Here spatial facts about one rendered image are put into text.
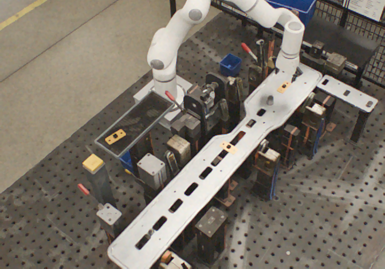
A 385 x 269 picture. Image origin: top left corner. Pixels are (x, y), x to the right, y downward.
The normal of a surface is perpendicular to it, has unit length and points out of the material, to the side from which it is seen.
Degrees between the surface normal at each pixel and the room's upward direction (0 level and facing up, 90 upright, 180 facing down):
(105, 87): 0
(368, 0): 90
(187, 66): 0
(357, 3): 90
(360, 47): 0
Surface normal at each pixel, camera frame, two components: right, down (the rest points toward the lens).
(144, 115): -0.03, -0.62
